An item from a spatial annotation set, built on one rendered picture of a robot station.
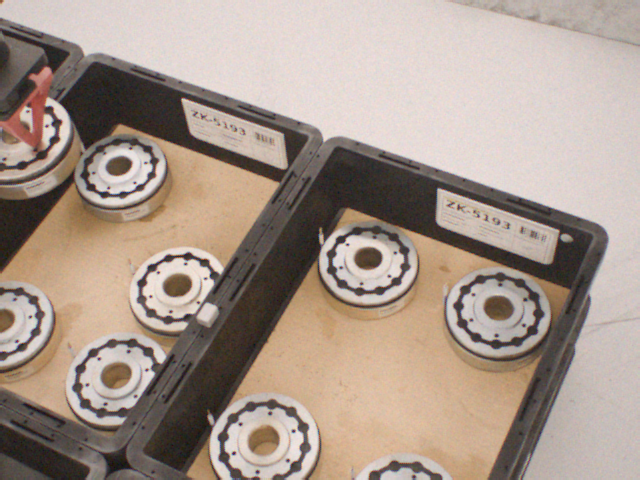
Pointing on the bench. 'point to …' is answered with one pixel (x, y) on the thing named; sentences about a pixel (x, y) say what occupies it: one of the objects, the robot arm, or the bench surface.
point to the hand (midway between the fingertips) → (13, 128)
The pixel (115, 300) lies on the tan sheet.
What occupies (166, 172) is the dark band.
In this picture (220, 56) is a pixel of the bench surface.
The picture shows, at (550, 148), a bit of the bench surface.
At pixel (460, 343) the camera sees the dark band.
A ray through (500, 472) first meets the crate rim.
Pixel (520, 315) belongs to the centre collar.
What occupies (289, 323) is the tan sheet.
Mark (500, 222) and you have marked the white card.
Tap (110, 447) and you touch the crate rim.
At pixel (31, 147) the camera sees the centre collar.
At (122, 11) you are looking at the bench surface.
